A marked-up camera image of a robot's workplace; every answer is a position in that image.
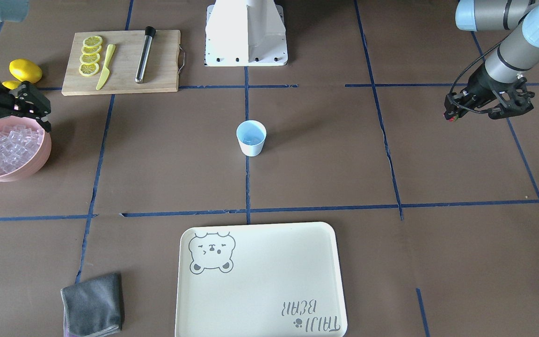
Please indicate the grey folded cloth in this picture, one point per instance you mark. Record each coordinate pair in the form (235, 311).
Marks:
(93, 308)

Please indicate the lemon slice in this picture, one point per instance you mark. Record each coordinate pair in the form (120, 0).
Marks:
(92, 41)
(87, 70)
(86, 50)
(90, 59)

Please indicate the light blue plastic cup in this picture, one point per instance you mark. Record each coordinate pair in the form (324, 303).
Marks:
(251, 129)

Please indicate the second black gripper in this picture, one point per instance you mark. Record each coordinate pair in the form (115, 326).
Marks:
(478, 87)

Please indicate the steel muddler black tip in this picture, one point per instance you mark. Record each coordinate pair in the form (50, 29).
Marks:
(149, 34)

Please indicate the pink bowl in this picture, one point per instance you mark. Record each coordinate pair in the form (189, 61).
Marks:
(26, 164)

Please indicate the whole yellow lemon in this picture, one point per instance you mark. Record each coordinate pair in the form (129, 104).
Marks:
(11, 84)
(25, 70)

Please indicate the cream bear serving tray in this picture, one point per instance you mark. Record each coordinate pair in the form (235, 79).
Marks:
(264, 280)

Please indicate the yellow plastic knife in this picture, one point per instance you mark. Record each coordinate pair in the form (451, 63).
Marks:
(105, 71)

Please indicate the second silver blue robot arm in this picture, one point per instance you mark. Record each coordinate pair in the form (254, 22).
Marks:
(518, 52)

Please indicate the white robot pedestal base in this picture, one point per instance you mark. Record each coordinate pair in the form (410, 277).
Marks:
(243, 33)

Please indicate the bamboo cutting board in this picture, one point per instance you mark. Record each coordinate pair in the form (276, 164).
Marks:
(161, 73)

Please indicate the pile of clear ice cubes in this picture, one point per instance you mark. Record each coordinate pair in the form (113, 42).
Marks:
(12, 150)

